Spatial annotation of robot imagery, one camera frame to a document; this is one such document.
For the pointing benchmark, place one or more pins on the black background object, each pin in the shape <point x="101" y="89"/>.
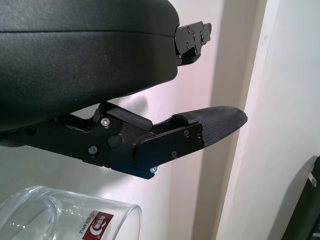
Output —
<point x="308" y="205"/>

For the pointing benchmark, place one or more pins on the clear glass cup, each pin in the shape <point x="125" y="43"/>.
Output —
<point x="62" y="217"/>

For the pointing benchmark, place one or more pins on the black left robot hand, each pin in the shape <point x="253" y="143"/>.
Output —
<point x="75" y="70"/>

